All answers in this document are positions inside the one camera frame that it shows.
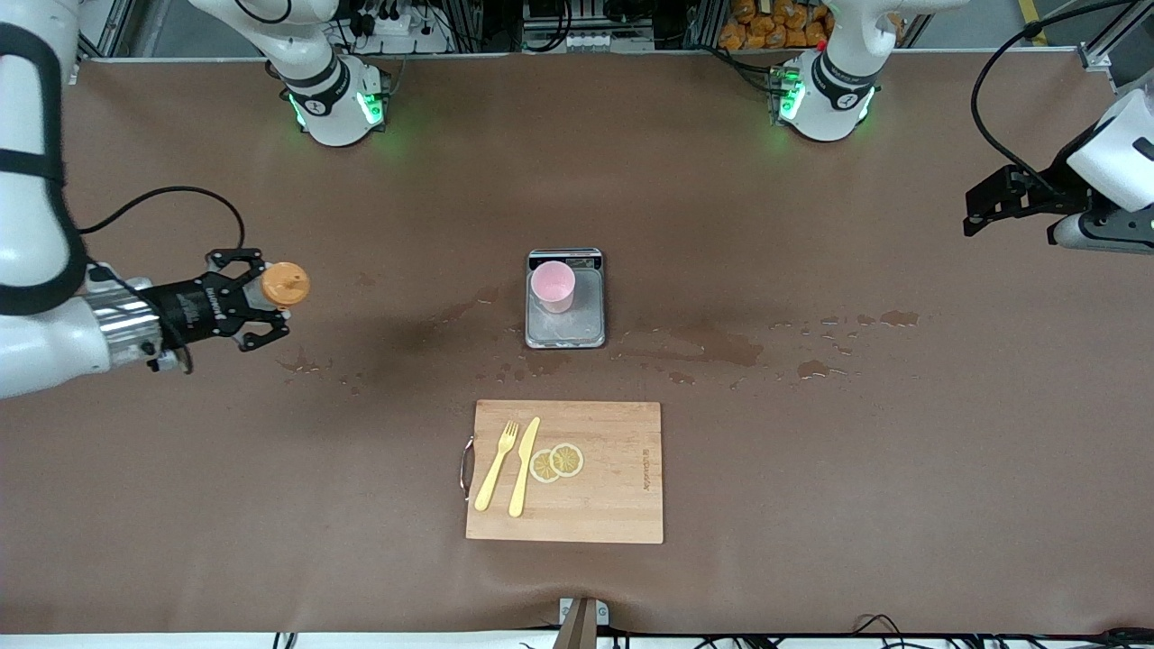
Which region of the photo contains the clear sauce bottle orange cap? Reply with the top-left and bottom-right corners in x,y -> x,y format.
260,261 -> 311,312

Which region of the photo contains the pink plastic cup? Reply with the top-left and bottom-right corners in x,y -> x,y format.
530,261 -> 576,315

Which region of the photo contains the orange snack bag pile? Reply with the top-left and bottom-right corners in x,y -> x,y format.
719,0 -> 836,51

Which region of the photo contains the yellow plastic fork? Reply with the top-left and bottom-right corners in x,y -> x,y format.
474,420 -> 521,513

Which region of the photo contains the white power strip with plugs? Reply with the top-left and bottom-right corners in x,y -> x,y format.
347,0 -> 453,55

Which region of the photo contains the yellow plastic knife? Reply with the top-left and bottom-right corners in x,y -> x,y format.
508,416 -> 542,519

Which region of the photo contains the silver kitchen scale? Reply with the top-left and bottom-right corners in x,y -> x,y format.
525,248 -> 607,351

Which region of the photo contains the brown table cover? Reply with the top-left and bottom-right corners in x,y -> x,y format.
0,50 -> 1154,636

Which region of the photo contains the wooden cutting board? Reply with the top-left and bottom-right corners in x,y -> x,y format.
460,399 -> 665,545

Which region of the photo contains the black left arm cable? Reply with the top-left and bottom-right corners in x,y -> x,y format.
970,0 -> 1112,178

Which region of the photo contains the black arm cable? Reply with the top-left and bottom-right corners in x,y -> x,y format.
79,186 -> 247,271
970,0 -> 1112,178

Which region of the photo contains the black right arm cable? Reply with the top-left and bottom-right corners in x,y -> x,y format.
79,186 -> 247,271

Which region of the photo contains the black floor cable bundle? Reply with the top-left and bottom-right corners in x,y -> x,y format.
852,614 -> 1154,649

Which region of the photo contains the metal camera mount clamp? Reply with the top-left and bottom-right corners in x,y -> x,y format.
557,597 -> 611,649

